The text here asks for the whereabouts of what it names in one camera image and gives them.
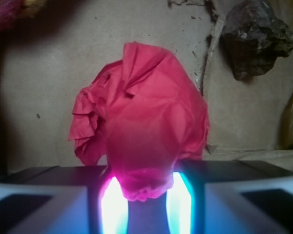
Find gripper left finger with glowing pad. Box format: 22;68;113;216
0;166;128;234

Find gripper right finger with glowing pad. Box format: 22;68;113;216
166;159;293;234

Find red paper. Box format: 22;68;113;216
69;42;210;201

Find brown paper bag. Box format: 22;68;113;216
0;0;293;173

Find dark brown rock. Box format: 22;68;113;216
222;0;293;80

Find multicolour twisted rope toy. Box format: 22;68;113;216
0;0;46;31

